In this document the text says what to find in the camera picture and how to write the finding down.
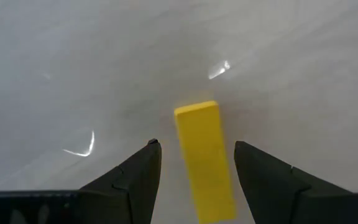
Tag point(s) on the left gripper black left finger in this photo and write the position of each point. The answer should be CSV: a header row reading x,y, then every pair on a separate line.
x,y
132,193

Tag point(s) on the long yellow block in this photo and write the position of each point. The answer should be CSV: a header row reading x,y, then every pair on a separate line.
x,y
205,155

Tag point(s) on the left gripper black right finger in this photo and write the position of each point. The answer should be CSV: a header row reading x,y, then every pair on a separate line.
x,y
275,193

